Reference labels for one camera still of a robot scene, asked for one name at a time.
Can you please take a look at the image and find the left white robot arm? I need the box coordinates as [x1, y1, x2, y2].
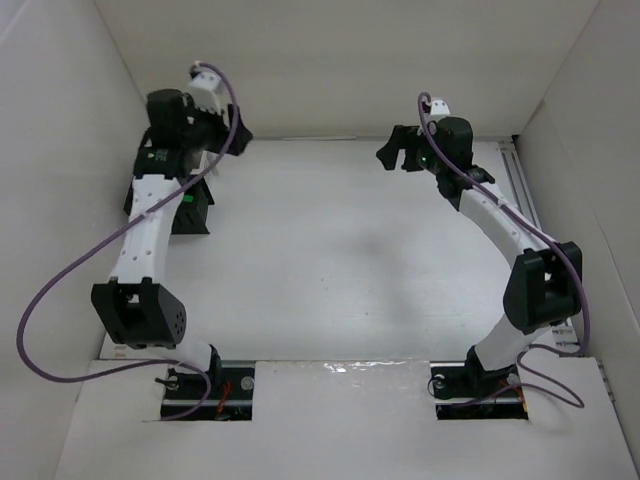
[91, 86, 252, 387]

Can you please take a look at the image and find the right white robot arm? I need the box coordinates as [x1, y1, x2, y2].
[376, 117, 582, 400]

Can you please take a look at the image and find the black slotted container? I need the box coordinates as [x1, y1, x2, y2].
[124, 174, 214, 240]

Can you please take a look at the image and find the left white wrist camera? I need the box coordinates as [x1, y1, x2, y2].
[186, 70, 224, 114]

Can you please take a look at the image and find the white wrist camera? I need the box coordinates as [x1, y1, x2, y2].
[186, 70, 224, 114]
[428, 97, 451, 121]

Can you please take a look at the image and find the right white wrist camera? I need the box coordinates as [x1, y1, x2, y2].
[428, 97, 451, 121]

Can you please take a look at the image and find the aluminium rail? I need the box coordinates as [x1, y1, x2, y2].
[498, 134, 584, 357]

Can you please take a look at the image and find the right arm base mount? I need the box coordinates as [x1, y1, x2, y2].
[427, 362, 529, 421]

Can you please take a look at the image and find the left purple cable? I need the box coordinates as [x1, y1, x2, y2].
[15, 60, 239, 420]

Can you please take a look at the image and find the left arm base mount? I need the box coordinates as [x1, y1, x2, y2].
[159, 362, 255, 423]

